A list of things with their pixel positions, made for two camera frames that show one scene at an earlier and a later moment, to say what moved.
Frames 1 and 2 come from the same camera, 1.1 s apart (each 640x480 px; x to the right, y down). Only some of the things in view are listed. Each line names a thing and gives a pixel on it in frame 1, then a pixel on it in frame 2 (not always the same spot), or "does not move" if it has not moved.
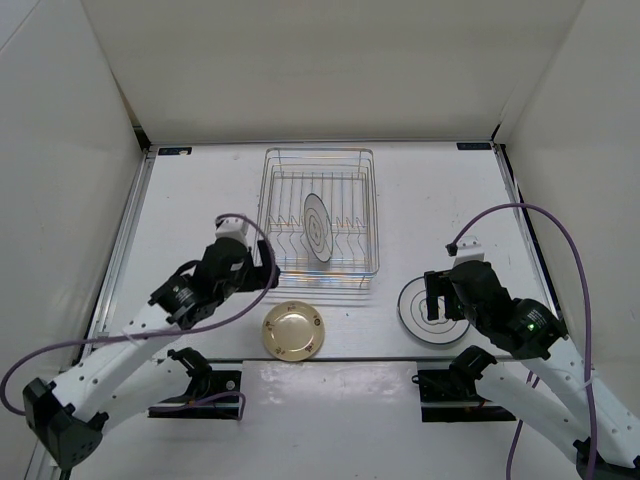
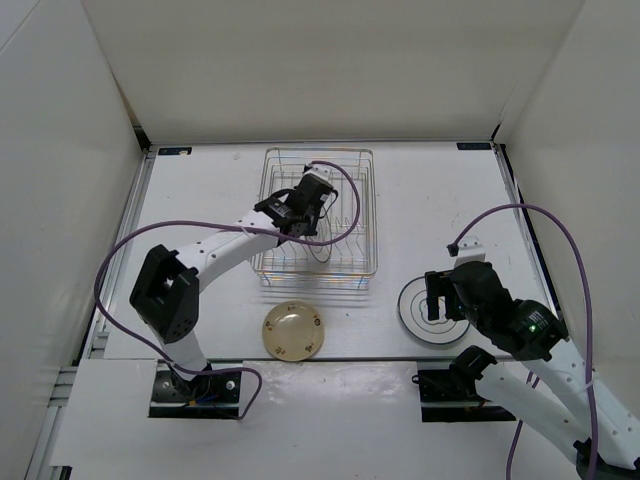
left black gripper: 261,276 -> 311,230
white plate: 318,228 does not move
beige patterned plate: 293,331 does not move
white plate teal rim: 413,316 does not move
